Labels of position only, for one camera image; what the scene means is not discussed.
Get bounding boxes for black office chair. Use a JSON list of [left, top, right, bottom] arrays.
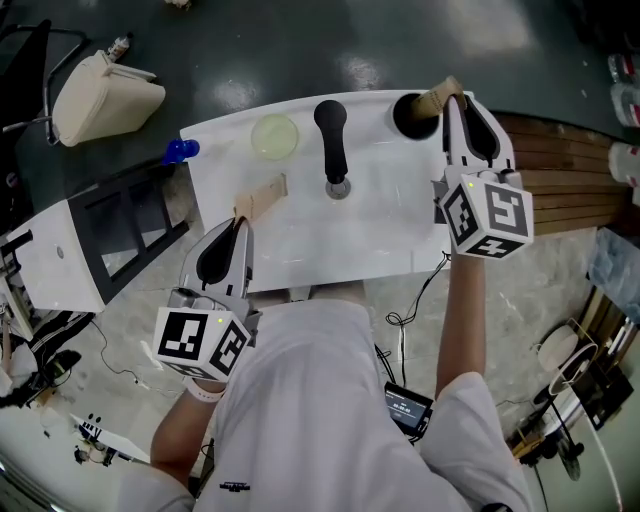
[[0, 19, 89, 146]]

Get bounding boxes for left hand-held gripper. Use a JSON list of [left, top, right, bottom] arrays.
[[152, 218, 262, 385]]

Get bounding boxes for small bottle with black cap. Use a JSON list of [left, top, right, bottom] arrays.
[[108, 33, 134, 64]]

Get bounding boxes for black timer tablet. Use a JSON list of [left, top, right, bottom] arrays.
[[383, 380, 434, 441]]

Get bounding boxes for person's white shirt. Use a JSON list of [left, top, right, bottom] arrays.
[[114, 299, 531, 512]]

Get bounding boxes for person's left forearm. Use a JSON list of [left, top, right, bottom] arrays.
[[149, 379, 226, 476]]

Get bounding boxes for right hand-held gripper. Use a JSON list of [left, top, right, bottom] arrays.
[[431, 93, 535, 261]]

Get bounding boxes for large white washbasin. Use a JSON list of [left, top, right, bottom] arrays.
[[178, 89, 501, 294]]

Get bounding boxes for beige plastic bin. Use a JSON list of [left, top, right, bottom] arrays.
[[52, 49, 166, 148]]

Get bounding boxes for white wristband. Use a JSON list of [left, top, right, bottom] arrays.
[[185, 377, 226, 404]]

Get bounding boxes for white round wire-frame basket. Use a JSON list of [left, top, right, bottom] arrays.
[[537, 319, 601, 396]]

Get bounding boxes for person's right forearm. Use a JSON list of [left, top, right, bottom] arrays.
[[434, 252, 489, 401]]

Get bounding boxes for clear water jug red label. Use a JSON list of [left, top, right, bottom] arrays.
[[607, 142, 640, 189], [607, 52, 640, 84], [609, 82, 640, 124]]

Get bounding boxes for brown wooden platform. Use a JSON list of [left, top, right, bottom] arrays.
[[492, 112, 631, 236]]

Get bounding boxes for black floor cable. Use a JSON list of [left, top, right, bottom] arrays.
[[384, 249, 454, 386]]

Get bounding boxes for white cup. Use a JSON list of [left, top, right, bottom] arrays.
[[387, 92, 446, 141]]

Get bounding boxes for small black faucet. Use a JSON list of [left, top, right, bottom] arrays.
[[0, 229, 34, 256]]

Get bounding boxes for brown paper piece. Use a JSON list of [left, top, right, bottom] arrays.
[[412, 74, 469, 121], [232, 173, 290, 221]]

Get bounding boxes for clear bottle with blue cap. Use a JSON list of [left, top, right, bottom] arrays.
[[162, 138, 201, 167]]

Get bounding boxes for clear plastic wrapped bundle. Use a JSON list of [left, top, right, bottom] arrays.
[[587, 227, 640, 301]]

